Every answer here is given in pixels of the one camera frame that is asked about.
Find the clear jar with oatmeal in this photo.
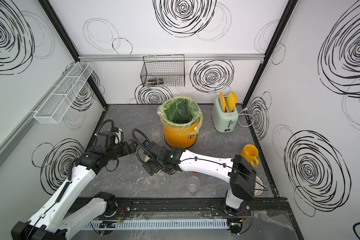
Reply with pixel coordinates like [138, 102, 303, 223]
[186, 176, 201, 197]

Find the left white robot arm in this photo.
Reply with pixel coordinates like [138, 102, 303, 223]
[11, 127, 128, 240]

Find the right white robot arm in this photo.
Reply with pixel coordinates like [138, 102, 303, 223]
[138, 141, 257, 210]

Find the orange trash bin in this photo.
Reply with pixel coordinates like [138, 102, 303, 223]
[163, 119, 200, 149]

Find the green plastic bin liner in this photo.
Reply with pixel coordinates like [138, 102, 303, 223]
[157, 96, 203, 137]

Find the mint green toaster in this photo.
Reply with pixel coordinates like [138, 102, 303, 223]
[212, 97, 239, 133]

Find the dark item in basket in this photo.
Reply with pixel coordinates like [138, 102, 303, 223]
[145, 78, 164, 87]

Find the left yellow toast slice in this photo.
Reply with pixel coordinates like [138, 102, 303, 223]
[219, 93, 226, 113]

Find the yellow toast slice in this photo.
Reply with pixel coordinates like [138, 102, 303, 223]
[219, 93, 226, 113]
[226, 92, 237, 112]

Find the yellow mug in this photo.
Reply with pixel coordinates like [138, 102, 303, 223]
[240, 145, 260, 167]

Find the right yellow toast slice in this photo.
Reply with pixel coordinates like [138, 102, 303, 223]
[226, 92, 237, 112]

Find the patterned white bowl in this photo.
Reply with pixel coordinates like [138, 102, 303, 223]
[254, 176, 265, 197]

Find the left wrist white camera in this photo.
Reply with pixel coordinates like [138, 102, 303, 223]
[113, 127, 124, 145]

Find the white wire wall shelf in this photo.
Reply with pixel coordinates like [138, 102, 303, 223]
[34, 63, 94, 124]

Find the white slotted cable duct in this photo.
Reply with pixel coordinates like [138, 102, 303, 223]
[82, 219, 229, 232]

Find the black wire wall basket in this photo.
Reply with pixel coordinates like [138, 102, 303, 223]
[140, 55, 186, 87]

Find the white toaster power cable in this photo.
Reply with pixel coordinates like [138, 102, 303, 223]
[236, 107, 256, 128]

